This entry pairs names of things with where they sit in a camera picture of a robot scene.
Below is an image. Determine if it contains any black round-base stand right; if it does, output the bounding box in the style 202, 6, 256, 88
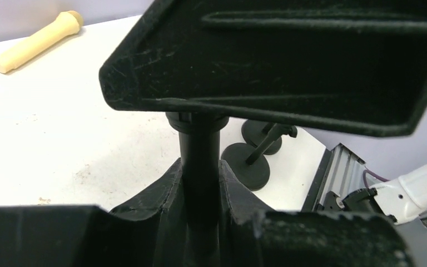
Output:
241, 120, 282, 155

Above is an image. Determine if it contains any cream beige microphone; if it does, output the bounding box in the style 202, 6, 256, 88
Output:
0, 11, 84, 74

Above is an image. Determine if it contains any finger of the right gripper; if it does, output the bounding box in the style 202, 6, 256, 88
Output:
98, 1, 427, 137

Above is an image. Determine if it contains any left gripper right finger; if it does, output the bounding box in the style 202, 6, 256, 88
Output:
219, 161, 415, 266

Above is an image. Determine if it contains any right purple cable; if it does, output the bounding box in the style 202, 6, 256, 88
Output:
363, 169, 389, 189

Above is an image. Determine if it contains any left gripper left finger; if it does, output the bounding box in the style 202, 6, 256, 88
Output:
0, 160, 184, 266

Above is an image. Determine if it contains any black round-base stand white mic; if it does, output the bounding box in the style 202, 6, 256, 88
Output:
221, 123, 298, 191

